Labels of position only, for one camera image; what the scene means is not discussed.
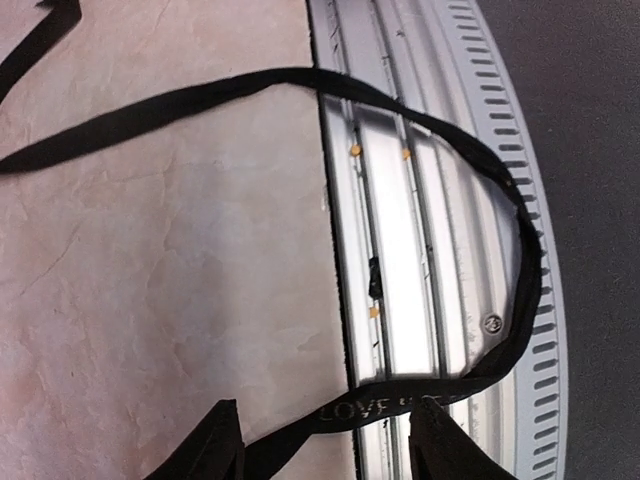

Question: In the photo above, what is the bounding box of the black printed ribbon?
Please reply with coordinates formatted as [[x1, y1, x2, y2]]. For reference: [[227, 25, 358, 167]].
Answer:
[[1, 1, 543, 479]]

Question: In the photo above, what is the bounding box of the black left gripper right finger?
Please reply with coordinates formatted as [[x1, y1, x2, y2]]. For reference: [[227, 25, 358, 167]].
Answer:
[[409, 404, 516, 480]]

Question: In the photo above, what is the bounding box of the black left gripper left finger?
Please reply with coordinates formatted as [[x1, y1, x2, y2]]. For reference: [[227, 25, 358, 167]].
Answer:
[[144, 400, 245, 480]]

